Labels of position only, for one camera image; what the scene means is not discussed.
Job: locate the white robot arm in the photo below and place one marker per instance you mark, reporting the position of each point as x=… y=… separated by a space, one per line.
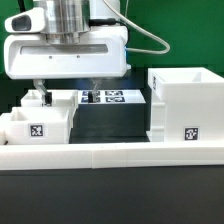
x=98 y=11

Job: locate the white marker sheet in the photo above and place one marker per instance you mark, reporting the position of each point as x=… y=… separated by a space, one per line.
x=119 y=97

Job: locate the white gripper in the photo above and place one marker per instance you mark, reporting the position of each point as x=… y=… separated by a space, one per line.
x=60 y=43

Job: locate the white drawer cabinet box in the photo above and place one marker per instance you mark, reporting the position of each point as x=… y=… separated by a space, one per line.
x=187 y=104

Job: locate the white rear drawer tray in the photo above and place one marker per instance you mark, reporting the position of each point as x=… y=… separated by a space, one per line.
x=60 y=98

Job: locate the white drawer tray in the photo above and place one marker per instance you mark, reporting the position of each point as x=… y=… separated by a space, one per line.
x=60 y=98
x=35 y=126

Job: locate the white front drawer tray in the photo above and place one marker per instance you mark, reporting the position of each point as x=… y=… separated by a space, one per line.
x=35 y=126

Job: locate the white U-shaped fence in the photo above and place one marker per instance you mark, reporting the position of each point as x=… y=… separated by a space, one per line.
x=109 y=155

